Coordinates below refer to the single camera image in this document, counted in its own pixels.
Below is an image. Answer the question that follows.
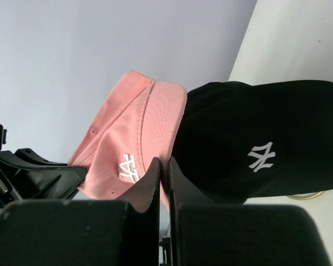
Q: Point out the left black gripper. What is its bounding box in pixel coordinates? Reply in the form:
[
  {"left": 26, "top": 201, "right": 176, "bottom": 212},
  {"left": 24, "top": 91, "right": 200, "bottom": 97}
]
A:
[{"left": 0, "top": 124, "right": 87, "bottom": 214}]

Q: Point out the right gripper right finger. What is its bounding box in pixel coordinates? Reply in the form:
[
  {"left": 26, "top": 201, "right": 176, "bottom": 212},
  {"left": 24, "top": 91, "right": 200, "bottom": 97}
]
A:
[{"left": 169, "top": 158, "right": 330, "bottom": 266}]

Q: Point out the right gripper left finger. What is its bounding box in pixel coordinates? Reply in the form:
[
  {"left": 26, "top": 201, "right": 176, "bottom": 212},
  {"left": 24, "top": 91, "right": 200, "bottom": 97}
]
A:
[{"left": 0, "top": 158, "right": 160, "bottom": 265}]

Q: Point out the pink baseball cap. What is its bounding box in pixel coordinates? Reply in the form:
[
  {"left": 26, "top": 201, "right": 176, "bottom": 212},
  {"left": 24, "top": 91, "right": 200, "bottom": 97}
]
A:
[{"left": 68, "top": 70, "right": 187, "bottom": 212}]

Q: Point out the gold wire hat stand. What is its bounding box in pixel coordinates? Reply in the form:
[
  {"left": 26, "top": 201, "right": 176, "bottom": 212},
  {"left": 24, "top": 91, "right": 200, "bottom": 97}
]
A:
[{"left": 287, "top": 191, "right": 324, "bottom": 201}]

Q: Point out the black NY baseball cap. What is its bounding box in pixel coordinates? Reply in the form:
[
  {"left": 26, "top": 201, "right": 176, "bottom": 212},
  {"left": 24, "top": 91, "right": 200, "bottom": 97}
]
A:
[{"left": 172, "top": 80, "right": 333, "bottom": 203}]

